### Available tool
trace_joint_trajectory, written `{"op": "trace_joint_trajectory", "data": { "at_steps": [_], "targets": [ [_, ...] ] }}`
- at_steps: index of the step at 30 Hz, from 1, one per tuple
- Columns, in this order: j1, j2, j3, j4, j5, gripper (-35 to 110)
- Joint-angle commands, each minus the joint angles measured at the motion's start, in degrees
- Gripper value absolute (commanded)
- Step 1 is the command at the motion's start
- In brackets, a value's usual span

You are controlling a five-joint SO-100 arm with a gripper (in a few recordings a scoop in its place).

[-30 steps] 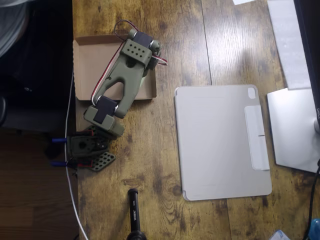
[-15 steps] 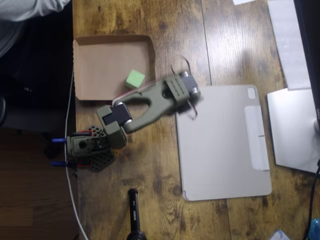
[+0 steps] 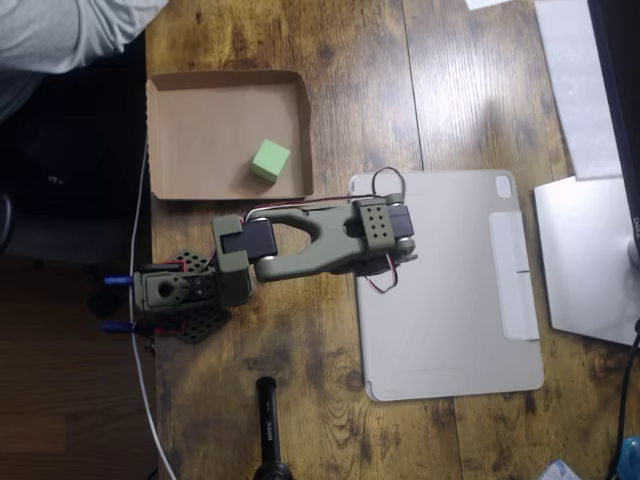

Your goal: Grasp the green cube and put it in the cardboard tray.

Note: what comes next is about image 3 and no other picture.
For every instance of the white paper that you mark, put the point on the white paper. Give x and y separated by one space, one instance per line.
487 3

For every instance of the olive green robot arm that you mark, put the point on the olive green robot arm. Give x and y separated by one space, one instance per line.
325 245

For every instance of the green cube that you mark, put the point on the green cube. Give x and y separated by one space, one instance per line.
270 161

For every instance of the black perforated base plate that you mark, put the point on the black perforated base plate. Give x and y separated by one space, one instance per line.
202 322

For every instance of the silver monitor stand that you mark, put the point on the silver monitor stand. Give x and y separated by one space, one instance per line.
585 260

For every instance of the teal object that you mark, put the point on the teal object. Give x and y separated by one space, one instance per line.
631 457

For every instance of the person in grey shirt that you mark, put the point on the person in grey shirt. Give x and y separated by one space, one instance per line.
55 35

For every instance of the cardboard tray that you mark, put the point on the cardboard tray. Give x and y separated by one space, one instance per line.
210 130

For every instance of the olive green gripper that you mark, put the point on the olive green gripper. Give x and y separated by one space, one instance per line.
411 258

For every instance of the black camera stand pole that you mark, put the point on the black camera stand pole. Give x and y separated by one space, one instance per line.
270 425

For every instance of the black monitor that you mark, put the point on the black monitor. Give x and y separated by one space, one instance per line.
620 75

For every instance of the tablet in beige folio case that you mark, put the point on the tablet in beige folio case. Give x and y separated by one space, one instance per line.
450 300

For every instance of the blue white packet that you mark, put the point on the blue white packet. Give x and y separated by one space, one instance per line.
560 471

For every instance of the white foam sheet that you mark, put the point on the white foam sheet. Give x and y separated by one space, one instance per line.
575 100

